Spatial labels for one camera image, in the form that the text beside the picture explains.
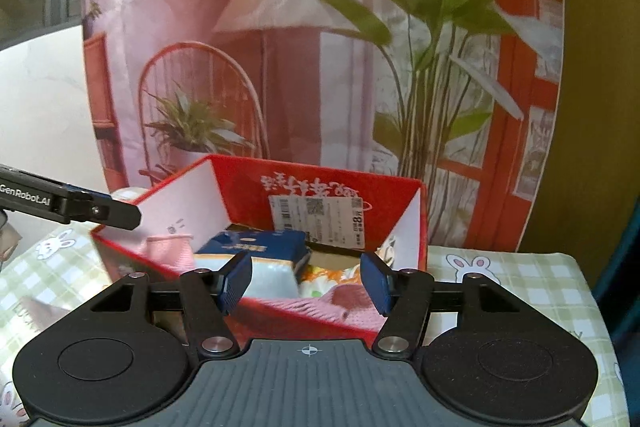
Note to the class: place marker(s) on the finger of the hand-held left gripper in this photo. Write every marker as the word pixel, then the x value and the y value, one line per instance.
pixel 112 209

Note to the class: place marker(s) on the white soft packet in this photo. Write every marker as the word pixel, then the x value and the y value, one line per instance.
pixel 272 279

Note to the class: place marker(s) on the light pink sock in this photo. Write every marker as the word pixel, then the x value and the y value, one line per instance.
pixel 172 249

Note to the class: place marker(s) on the blue tissue packet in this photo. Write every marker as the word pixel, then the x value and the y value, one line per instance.
pixel 265 243

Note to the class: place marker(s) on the printed room scene backdrop cloth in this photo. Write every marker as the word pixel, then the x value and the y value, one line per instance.
pixel 300 57

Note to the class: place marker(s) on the blue curtain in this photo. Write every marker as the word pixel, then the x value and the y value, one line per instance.
pixel 625 267

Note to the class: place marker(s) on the pink knitted cloth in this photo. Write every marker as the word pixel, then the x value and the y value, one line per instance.
pixel 320 307

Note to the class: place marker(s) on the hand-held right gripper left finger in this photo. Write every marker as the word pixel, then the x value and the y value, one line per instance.
pixel 235 281

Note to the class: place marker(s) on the red strawberry print cardboard box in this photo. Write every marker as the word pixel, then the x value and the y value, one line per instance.
pixel 320 192

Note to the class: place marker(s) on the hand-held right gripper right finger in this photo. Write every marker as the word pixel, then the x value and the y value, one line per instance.
pixel 376 283

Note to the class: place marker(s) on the orange patterned white cloth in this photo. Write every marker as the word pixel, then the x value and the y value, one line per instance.
pixel 327 278

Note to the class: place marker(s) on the green checked rabbit tablecloth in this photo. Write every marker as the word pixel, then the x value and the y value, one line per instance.
pixel 500 279

